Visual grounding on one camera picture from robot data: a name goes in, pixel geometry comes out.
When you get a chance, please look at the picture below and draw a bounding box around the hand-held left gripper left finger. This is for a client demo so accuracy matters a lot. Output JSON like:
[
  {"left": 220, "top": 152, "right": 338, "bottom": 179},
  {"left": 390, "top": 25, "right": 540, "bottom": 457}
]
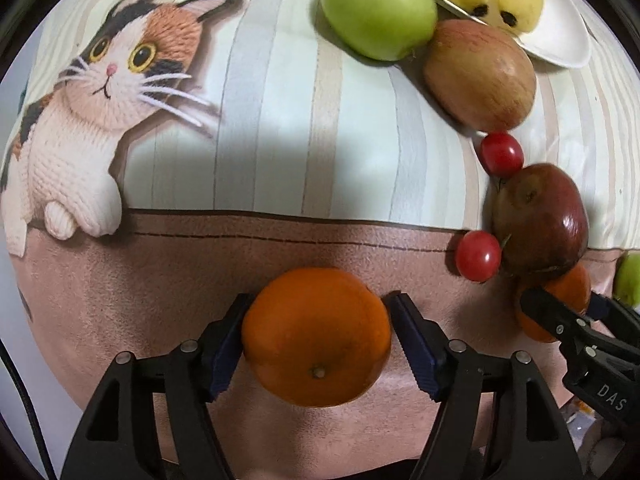
[{"left": 60, "top": 292, "right": 257, "bottom": 480}]

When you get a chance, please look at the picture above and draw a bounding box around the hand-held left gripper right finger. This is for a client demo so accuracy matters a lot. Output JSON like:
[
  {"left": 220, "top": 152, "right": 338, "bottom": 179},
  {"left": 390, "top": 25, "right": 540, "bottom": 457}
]
[{"left": 382, "top": 291, "right": 584, "bottom": 480}]

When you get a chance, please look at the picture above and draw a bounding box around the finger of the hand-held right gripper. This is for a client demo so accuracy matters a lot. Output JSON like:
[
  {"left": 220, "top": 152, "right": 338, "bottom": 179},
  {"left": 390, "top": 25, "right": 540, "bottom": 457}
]
[
  {"left": 587, "top": 292, "right": 640, "bottom": 348},
  {"left": 519, "top": 286, "right": 597, "bottom": 345}
]

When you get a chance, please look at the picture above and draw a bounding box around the green apple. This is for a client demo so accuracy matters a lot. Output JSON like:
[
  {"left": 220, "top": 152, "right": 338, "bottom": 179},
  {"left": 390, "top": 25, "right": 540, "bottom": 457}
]
[
  {"left": 320, "top": 0, "right": 439, "bottom": 61},
  {"left": 614, "top": 252, "right": 640, "bottom": 309}
]

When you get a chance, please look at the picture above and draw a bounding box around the orange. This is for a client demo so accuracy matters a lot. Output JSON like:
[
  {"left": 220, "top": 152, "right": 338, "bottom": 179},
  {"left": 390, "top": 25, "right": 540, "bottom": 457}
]
[
  {"left": 515, "top": 262, "right": 594, "bottom": 344},
  {"left": 241, "top": 267, "right": 393, "bottom": 407}
]

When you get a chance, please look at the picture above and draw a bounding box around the red cherry tomato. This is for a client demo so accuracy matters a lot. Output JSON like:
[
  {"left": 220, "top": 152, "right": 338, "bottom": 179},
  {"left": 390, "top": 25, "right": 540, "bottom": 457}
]
[
  {"left": 455, "top": 230, "right": 502, "bottom": 283},
  {"left": 481, "top": 131, "right": 525, "bottom": 177}
]

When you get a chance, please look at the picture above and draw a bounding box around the dark red apple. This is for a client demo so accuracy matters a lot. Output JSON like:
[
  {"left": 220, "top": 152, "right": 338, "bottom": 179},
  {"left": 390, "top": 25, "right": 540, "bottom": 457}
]
[{"left": 492, "top": 162, "right": 590, "bottom": 281}]

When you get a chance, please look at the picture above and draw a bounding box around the red and yellow apple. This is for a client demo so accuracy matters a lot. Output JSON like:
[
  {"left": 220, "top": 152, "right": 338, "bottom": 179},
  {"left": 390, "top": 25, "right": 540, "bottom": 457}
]
[{"left": 424, "top": 19, "right": 537, "bottom": 132}]

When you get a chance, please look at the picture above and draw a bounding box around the white plate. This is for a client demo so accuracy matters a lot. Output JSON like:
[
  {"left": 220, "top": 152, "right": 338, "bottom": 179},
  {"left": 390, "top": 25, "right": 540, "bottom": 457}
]
[{"left": 415, "top": 0, "right": 592, "bottom": 69}]

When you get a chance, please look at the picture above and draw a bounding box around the striped cat print blanket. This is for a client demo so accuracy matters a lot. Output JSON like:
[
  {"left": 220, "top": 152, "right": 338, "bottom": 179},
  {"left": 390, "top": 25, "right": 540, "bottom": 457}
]
[{"left": 0, "top": 0, "right": 640, "bottom": 480}]

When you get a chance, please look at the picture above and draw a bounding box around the black cable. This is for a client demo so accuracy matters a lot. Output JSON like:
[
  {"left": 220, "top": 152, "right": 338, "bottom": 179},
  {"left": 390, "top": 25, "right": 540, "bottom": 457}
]
[{"left": 0, "top": 340, "right": 57, "bottom": 480}]

